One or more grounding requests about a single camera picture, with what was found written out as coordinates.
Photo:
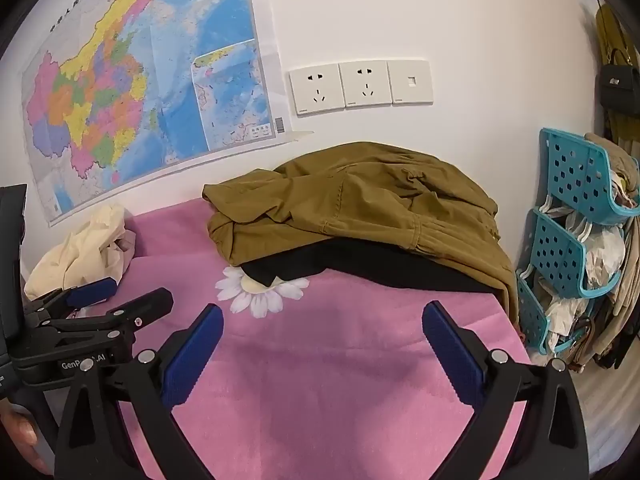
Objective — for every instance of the black handbag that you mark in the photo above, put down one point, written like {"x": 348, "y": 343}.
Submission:
{"x": 617, "y": 80}

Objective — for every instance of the pink daisy print blanket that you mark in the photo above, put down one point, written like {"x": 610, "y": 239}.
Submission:
{"x": 325, "y": 360}

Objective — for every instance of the blue plastic basket rack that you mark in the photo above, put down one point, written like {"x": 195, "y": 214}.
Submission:
{"x": 560, "y": 250}

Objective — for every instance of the olive brown jacket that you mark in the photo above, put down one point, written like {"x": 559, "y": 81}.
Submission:
{"x": 360, "y": 190}

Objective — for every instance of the black garment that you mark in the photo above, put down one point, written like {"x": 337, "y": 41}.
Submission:
{"x": 375, "y": 265}

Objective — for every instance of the person's left hand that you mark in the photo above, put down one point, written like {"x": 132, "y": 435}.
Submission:
{"x": 17, "y": 430}

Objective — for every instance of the colourful wall map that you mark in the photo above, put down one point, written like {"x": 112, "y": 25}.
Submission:
{"x": 125, "y": 60}

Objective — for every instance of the beige pink cloth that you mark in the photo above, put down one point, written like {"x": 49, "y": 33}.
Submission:
{"x": 127, "y": 250}

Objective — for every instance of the beige cloth bag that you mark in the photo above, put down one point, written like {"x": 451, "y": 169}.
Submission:
{"x": 625, "y": 310}

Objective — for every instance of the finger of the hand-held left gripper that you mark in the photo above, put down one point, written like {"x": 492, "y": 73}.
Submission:
{"x": 92, "y": 291}
{"x": 145, "y": 307}

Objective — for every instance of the white wall data socket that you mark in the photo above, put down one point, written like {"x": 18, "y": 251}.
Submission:
{"x": 411, "y": 81}

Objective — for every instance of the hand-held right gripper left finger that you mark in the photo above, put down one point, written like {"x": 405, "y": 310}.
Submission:
{"x": 192, "y": 360}

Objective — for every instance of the yellow hanging garment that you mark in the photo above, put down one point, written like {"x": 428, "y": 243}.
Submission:
{"x": 607, "y": 30}

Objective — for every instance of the cream cloth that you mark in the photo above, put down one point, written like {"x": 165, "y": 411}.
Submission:
{"x": 75, "y": 250}

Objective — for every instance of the white wall power socket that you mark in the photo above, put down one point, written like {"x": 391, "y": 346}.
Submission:
{"x": 316, "y": 89}
{"x": 365, "y": 84}

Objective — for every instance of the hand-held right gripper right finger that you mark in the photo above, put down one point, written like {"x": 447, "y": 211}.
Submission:
{"x": 452, "y": 357}

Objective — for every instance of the white plastic bag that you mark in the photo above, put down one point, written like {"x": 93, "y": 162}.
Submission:
{"x": 602, "y": 255}

